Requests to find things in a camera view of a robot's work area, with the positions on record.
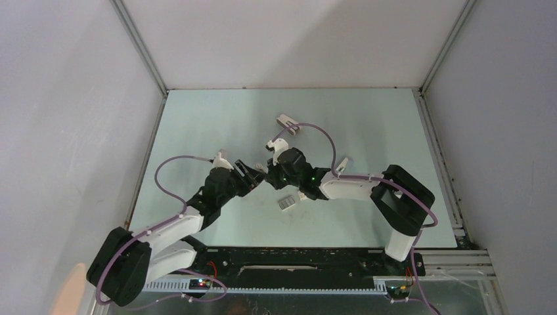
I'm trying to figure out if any white slotted cable duct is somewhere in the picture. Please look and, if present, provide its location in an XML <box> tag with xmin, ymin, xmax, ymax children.
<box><xmin>143</xmin><ymin>278</ymin><xmax>388</xmax><ymax>297</ymax></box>

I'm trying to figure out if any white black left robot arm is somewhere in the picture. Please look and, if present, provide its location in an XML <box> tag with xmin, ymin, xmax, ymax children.
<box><xmin>86</xmin><ymin>157</ymin><xmax>266</xmax><ymax>306</ymax></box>

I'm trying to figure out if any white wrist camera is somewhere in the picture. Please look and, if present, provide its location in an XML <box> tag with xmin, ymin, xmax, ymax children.
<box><xmin>212</xmin><ymin>150</ymin><xmax>233</xmax><ymax>170</ymax></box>
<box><xmin>265</xmin><ymin>138</ymin><xmax>289</xmax><ymax>153</ymax></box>

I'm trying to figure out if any staple tray with staples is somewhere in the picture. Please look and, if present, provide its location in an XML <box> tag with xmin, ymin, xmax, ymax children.
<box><xmin>278</xmin><ymin>196</ymin><xmax>296</xmax><ymax>211</ymax></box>

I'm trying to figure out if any white staple box sleeve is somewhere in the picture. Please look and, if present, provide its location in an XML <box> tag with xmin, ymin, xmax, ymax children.
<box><xmin>298</xmin><ymin>191</ymin><xmax>308</xmax><ymax>201</ymax></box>

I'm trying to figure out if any white staple remover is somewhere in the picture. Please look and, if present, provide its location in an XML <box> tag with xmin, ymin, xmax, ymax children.
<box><xmin>276</xmin><ymin>114</ymin><xmax>301</xmax><ymax>136</ymax></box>

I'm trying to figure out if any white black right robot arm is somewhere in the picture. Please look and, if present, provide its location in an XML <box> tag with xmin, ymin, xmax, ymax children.
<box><xmin>266</xmin><ymin>148</ymin><xmax>435</xmax><ymax>274</ymax></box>

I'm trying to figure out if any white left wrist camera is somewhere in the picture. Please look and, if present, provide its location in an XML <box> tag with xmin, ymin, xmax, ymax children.
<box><xmin>212</xmin><ymin>150</ymin><xmax>233</xmax><ymax>170</ymax></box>

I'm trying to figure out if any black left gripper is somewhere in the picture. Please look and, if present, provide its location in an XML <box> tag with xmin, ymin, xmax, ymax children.
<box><xmin>217</xmin><ymin>159</ymin><xmax>267</xmax><ymax>207</ymax></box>

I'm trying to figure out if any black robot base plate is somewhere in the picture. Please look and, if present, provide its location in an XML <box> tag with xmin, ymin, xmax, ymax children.
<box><xmin>190</xmin><ymin>247</ymin><xmax>426</xmax><ymax>291</ymax></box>

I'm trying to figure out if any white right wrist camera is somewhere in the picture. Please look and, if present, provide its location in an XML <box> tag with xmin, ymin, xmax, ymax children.
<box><xmin>265</xmin><ymin>138</ymin><xmax>289</xmax><ymax>153</ymax></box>

